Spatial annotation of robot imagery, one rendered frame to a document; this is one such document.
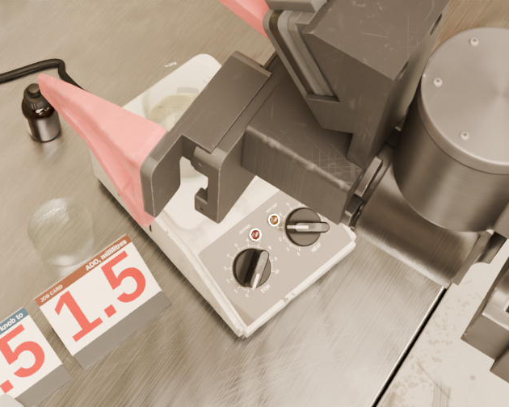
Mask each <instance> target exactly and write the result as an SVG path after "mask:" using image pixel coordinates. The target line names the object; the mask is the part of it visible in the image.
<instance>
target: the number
mask: <svg viewBox="0 0 509 407"><path fill-rule="evenodd" d="M53 361H55V359H54V357H53V355H52V354H51V352H50V351H49V350H48V348H47V346H46V345H45V344H44V342H43V341H42V339H41V338H40V336H39V335H38V333H37V332H36V331H35V329H34V328H33V326H32V325H31V323H30V322H29V320H28V319H27V318H26V317H25V318H24V319H22V320H21V321H20V322H18V323H17V324H16V325H14V326H12V327H11V328H10V329H8V330H7V331H6V332H5V333H3V334H1V335H0V396H1V395H2V394H4V393H6V394H8V395H9V394H10V393H11V392H13V391H14V390H16V389H17V388H18V387H19V386H21V385H22V384H24V383H25V382H26V381H28V380H29V379H31V378H32V377H33V376H34V375H36V374H37V373H38V372H40V371H41V370H43V369H44V368H45V367H47V366H48V365H49V364H50V363H52V362H53Z"/></svg>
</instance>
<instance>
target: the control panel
mask: <svg viewBox="0 0 509 407"><path fill-rule="evenodd" d="M297 208H307V207H306V206H305V205H304V204H302V203H300V202H298V201H297V200H295V199H294V198H292V197H291V196H289V195H287V194H285V193H283V192H282V191H278V192H276V193H275V194H274V195H273V196H272V197H271V198H269V199H268V200H267V201H265V202H264V203H262V204H261V205H260V206H259V207H257V208H256V209H255V210H254V211H253V212H251V213H250V214H249V215H247V216H246V217H245V218H243V219H242V220H240V221H239V222H238V223H237V224H236V225H235V226H233V227H232V228H231V229H229V230H228V231H227V232H225V233H224V234H223V235H221V236H220V237H218V238H217V239H216V240H215V241H214V242H213V243H211V244H210V245H209V246H207V247H206V248H205V249H203V250H202V251H201V252H200V253H199V254H198V256H199V258H200V260H201V261H202V263H203V264H204V265H205V267H206V268H207V270H208V271H209V273H210V274H211V276H212V277H213V278H214V280H215V281H216V283H217V284H218V286H219V287H220V289H221V290H222V291H223V293H224V294H225V296H226V297H227V299H228V300H229V302H230V303H231V304H232V306H233V308H234V309H235V310H236V312H237V313H238V315H239V316H240V318H241V319H242V320H243V322H244V323H245V325H246V326H247V327H248V326H249V325H251V324H252V323H253V322H255V321H256V320H257V319H258V318H260V317H261V316H262V315H263V314H264V313H265V312H266V311H268V310H269V309H270V308H271V307H273V306H274V305H275V304H276V303H278V302H279V301H280V300H282V299H283V298H284V297H285V296H286V295H287V294H288V293H289V292H291V291H292V290H293V289H294V288H296V287H297V286H298V285H299V284H301V283H302V282H303V281H304V280H306V279H307V278H308V277H310V276H311V275H312V274H313V273H314V272H315V271H316V270H317V269H319V268H320V267H321V266H323V265H324V264H325V263H326V262H328V261H329V260H330V259H331V258H333V257H334V256H335V255H336V254H337V253H338V252H339V251H340V250H342V249H343V248H344V247H345V246H347V245H348V244H349V243H350V242H351V241H352V239H351V237H350V236H349V234H348V232H347V230H346V229H345V228H344V227H343V225H342V223H340V224H339V225H336V224H335V223H333V222H331V221H330V220H328V219H326V218H325V217H324V216H321V215H320V214H318V215H319V217H320V219H321V221H322V222H327V223H328V224H329V226H330V229H329V231H328V232H327V233H321V235H320V237H319V238H318V240H317V241H316V242H315V243H313V244H312V245H309V246H298V245H295V244H293V243H292V242H291V241H290V240H289V239H288V236H287V234H286V231H285V223H286V220H287V218H288V215H289V214H290V213H291V212H292V211H293V210H295V209H297ZM272 215H275V216H277V217H278V218H279V222H278V223H277V224H275V225H272V224H271V223H270V217H271V216H272ZM253 230H258V231H259V232H260V237H259V239H257V240H254V239H252V238H251V235H250V234H251V232H252V231H253ZM249 248H255V249H258V250H267V251H268V253H269V260H270V262H271V273H270V276H269V278H268V280H267V282H266V283H265V284H264V285H262V286H260V287H258V288H256V289H255V290H253V289H249V288H246V287H243V286H242V285H241V284H239V283H238V281H237V280H236V279H235V277H234V275H233V262H234V260H235V258H236V257H237V256H238V254H239V253H241V252H242V251H243V250H246V249H249Z"/></svg>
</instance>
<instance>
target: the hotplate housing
mask: <svg viewBox="0 0 509 407"><path fill-rule="evenodd" d="M89 149H90V148H89ZM90 157H91V161H92V166H93V170H94V175H95V176H96V177H97V178H98V179H99V180H100V182H101V183H102V184H103V185H104V186H105V187H106V188H107V189H108V190H109V191H110V192H111V193H112V195H113V196H114V197H115V198H116V199H117V200H118V201H119V203H120V204H121V205H122V206H123V207H124V208H125V210H126V211H127V212H128V213H129V214H130V215H131V216H132V218H133V215H132V214H131V212H130V211H129V210H128V208H127V206H126V205H125V203H124V201H123V200H122V199H121V197H120V195H119V193H118V192H117V190H116V189H115V188H114V186H113V184H112V183H111V181H110V179H109V177H108V176H107V175H106V173H105V172H104V170H103V168H102V166H101V165H100V164H99V162H98V160H97V159H96V157H95V155H94V154H93V153H92V151H91V150H90ZM278 191H279V189H277V188H276V187H274V186H272V185H271V184H269V183H267V182H265V181H264V180H262V181H260V182H259V183H258V184H256V185H255V186H254V187H252V188H251V189H250V190H249V191H248V192H246V193H245V194H244V195H242V196H241V197H240V198H239V199H238V201H237V202H236V204H235V205H234V206H233V207H232V209H231V210H230V211H229V213H228V214H227V216H226V217H225V219H224V220H223V221H222V222H221V223H220V224H217V223H215V222H214V221H212V220H210V221H208V222H207V223H206V224H204V225H203V226H202V227H200V228H199V229H197V230H196V231H194V232H189V233H188V232H184V231H181V230H179V229H178V228H177V227H176V226H175V225H174V224H173V223H172V222H171V221H170V220H169V218H168V217H167V216H166V215H165V214H164V213H163V212H161V213H160V214H159V215H158V216H157V217H156V218H155V220H154V221H153V222H152V224H151V225H150V226H148V227H146V228H145V227H144V226H142V225H141V224H139V225H140V226H141V227H142V228H143V229H144V230H145V232H146V233H147V234H148V235H149V236H150V238H151V239H152V240H153V241H154V242H155V243H156V244H157V246H158V247H159V248H160V249H161V250H162V251H163V253H164V254H165V255H166V256H167V257H168V258H169V259H170V260H171V261H172V262H173V263H174V264H175V265H176V267H177V268H178V269H179V270H180V271H181V272H182V273H183V275H184V276H185V277H186V278H187V279H188V281H189V282H190V283H191V284H192V285H193V286H194V287H195V289H196V290H197V291H198V292H199V293H200V294H201V295H202V296H203V297H204V298H205V299H206V300H207V301H208V303H209V304H210V305H211V306H212V307H213V308H214V310H215V311H216V312H217V313H218V314H219V315H220V316H221V318H222V319H223V320H224V321H225V322H226V323H227V325H228V326H229V327H230V328H231V329H232V330H233V332H235V333H236V335H237V336H239V337H240V338H241V339H243V338H245V337H247V338H248V337H249V336H250V335H251V334H252V333H253V332H254V331H256V330H257V329H258V328H259V327H260V326H261V325H263V324H264V323H265V322H267V321H268V320H269V319H270V318H272V317H273V316H274V315H275V314H277V313H278V312H279V311H280V310H281V309H282V308H283V307H284V306H286V305H287V304H288V303H290V302H291V301H292V300H293V299H295V298H296V297H297V296H298V295H300V294H301V293H302V292H303V291H304V290H305V289H306V288H307V287H309V286H310V285H311V284H312V283H314V282H315V281H316V280H317V279H319V278H320V277H321V276H322V275H324V274H325V273H326V272H327V271H328V270H329V269H330V268H331V267H333V266H334V265H335V264H337V263H338V262H339V261H340V260H342V259H343V258H344V257H345V256H347V255H348V254H349V253H350V252H352V251H353V249H354V248H355V239H356V235H355V234H354V233H353V232H352V231H351V230H350V228H348V227H347V226H346V225H344V224H343V227H344V228H345V229H346V230H347V232H348V234H349V236H350V237H351V239H352V241H351V242H350V243H349V244H348V245H347V246H345V247H344V248H343V249H342V250H340V251H339V252H338V253H337V254H336V255H335V256H334V257H333V258H331V259H330V260H329V261H328V262H326V263H325V264H324V265H323V266H321V267H320V268H319V269H317V270H316V271H315V272H314V273H313V274H312V275H311V276H310V277H308V278H307V279H306V280H304V281H303V282H302V283H301V284H299V285H298V286H297V287H296V288H294V289H293V290H292V291H291V292H289V293H288V294H287V295H286V296H285V297H284V298H283V299H282V300H280V301H279V302H278V303H276V304H275V305H274V306H273V307H271V308H270V309H269V310H268V311H266V312H265V313H264V314H263V315H262V316H261V317H260V318H258V319H257V320H256V321H255V322H253V323H252V324H251V325H249V326H248V327H247V326H246V325H245V323H244V322H243V320H242V319H241V318H240V316H239V315H238V313H237V312H236V310H235V309H234V308H233V306H232V304H231V303H230V302H229V300H228V299H227V297H226V296H225V294H224V293H223V291H222V290H221V289H220V287H219V286H218V284H217V283H216V281H215V280H214V278H213V277H212V276H211V274H210V273H209V271H208V270H207V268H206V267H205V265H204V264H203V263H202V261H201V260H200V258H199V256H198V254H199V253H200V252H201V251H202V250H203V249H205V248H206V247H207V246H209V245H210V244H211V243H213V242H214V241H215V240H216V239H217V238H219V237H220V236H221V235H223V234H224V233H225V232H227V231H228V230H229V229H231V228H232V227H233V226H235V225H236V224H237V223H238V222H239V221H240V220H242V219H243V218H245V217H246V216H247V215H249V214H250V213H251V212H253V211H254V210H255V209H256V208H257V207H259V206H260V205H261V204H263V203H264V202H265V201H267V200H268V199H269V198H271V197H272V196H273V195H274V194H275V193H276V192H278ZM133 219H134V218H133ZM134 220H135V219H134Z"/></svg>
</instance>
